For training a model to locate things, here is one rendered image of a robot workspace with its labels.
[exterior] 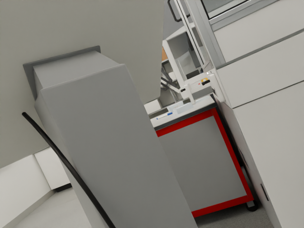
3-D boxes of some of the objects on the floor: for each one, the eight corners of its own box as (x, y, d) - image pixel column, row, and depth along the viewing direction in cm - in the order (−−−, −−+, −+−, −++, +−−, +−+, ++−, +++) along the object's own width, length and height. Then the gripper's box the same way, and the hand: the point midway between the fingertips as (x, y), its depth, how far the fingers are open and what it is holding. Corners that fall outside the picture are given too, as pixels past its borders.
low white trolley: (176, 236, 158) (130, 136, 153) (182, 192, 219) (149, 119, 214) (261, 213, 145) (215, 102, 140) (242, 173, 205) (209, 94, 200)
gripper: (138, 80, 133) (173, 102, 131) (149, 60, 130) (186, 82, 128) (141, 80, 140) (175, 101, 138) (152, 61, 137) (187, 82, 135)
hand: (175, 89), depth 133 cm, fingers closed
